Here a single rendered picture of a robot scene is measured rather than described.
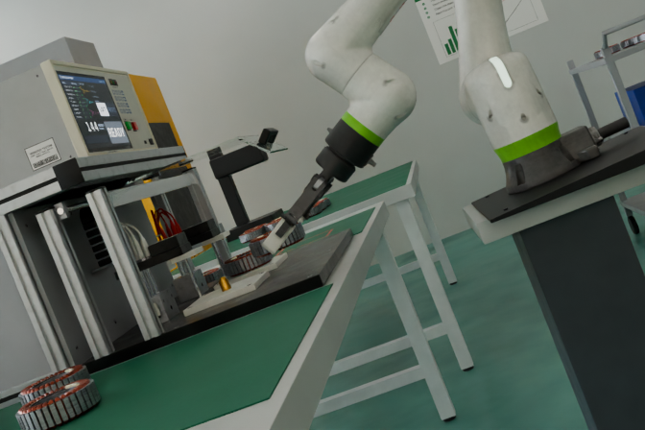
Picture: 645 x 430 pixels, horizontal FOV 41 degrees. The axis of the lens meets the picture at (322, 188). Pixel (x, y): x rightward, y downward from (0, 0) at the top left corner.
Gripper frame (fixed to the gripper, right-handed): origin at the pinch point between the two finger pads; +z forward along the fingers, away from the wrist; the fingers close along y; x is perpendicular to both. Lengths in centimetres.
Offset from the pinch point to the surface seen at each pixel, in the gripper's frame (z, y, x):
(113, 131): 6.3, 10.0, 42.1
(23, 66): 100, 369, 220
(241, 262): 13.8, 18.3, 4.3
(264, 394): -5, -81, -13
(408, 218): 0, 161, -25
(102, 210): 11.4, -20.1, 26.7
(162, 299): 23.6, -3.4, 10.6
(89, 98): 2.5, 4.0, 48.3
